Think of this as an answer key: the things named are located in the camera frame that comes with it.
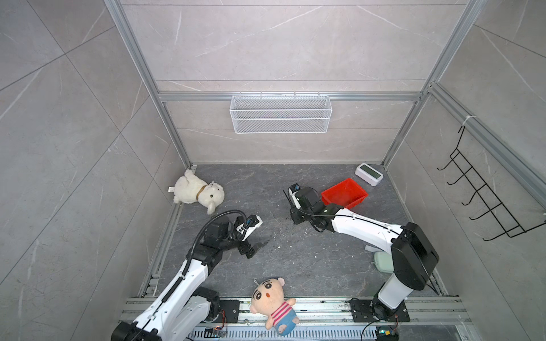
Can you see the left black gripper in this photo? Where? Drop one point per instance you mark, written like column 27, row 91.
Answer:
column 244, row 249

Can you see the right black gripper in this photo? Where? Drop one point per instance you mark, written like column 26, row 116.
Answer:
column 293, row 213

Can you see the red-handled screwdriver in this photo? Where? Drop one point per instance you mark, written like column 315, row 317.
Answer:
column 288, row 198

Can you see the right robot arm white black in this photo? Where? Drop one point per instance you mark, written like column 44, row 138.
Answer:
column 413, row 256

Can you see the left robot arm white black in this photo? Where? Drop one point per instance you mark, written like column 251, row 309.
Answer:
column 184, row 303

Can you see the red plastic bin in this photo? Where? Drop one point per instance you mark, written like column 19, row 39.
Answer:
column 347, row 193

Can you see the cartoon boy plush doll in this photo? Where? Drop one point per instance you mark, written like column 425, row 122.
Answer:
column 268, row 300

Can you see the white plush lamb toy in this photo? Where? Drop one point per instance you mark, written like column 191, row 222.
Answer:
column 191, row 189

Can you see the white digital clock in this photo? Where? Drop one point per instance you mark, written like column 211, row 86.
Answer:
column 369, row 174

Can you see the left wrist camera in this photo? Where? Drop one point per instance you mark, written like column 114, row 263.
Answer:
column 249, row 222

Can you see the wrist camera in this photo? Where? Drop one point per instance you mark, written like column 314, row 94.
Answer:
column 294, row 188
column 249, row 222

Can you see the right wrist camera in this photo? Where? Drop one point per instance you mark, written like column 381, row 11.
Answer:
column 294, row 188

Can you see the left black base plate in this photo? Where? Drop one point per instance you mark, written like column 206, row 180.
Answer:
column 223, row 311

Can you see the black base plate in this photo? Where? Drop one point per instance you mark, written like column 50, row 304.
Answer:
column 223, row 311
column 371, row 310

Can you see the aluminium rail frame front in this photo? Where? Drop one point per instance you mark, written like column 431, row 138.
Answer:
column 329, row 319

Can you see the white wire mesh basket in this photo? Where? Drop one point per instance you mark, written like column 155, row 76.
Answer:
column 280, row 114

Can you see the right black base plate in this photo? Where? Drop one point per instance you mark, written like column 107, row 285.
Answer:
column 371, row 310

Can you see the black wire hook rack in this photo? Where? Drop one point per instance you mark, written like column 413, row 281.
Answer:
column 484, row 193

